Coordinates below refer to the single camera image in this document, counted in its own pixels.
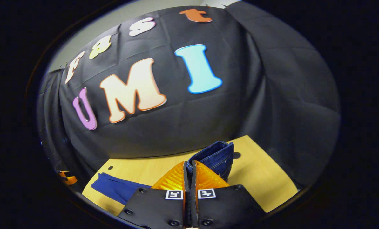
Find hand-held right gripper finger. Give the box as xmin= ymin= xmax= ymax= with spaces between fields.
xmin=118 ymin=161 xmax=190 ymax=228
xmin=191 ymin=160 xmax=267 ymax=228

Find blue jeans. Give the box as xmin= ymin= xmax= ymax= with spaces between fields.
xmin=91 ymin=141 xmax=235 ymax=206

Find black backdrop cloth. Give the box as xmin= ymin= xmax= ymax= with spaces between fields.
xmin=37 ymin=0 xmax=341 ymax=191

